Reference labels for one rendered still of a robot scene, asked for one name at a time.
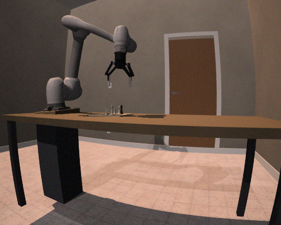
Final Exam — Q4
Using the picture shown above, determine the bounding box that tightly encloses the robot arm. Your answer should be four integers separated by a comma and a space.
43, 15, 137, 112

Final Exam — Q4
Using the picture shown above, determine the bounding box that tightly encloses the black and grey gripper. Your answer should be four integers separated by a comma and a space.
105, 52, 134, 87

